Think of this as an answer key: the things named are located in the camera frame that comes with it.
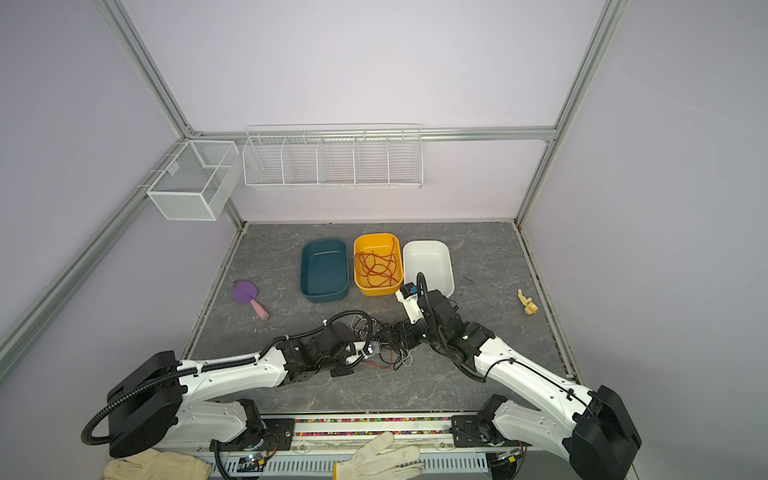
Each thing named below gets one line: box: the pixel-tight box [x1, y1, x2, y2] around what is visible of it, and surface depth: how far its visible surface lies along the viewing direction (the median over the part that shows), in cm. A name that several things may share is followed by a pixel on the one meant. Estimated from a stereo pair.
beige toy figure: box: [517, 288, 539, 315], surface depth 97 cm
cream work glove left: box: [103, 449, 212, 480], surface depth 71 cm
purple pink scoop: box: [232, 279, 270, 321], surface depth 102 cm
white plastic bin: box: [403, 240, 455, 298], surface depth 108 cm
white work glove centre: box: [333, 432, 424, 480], surface depth 71 cm
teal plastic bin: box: [301, 239, 349, 303], surface depth 107 cm
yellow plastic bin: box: [353, 233, 404, 297], surface depth 108 cm
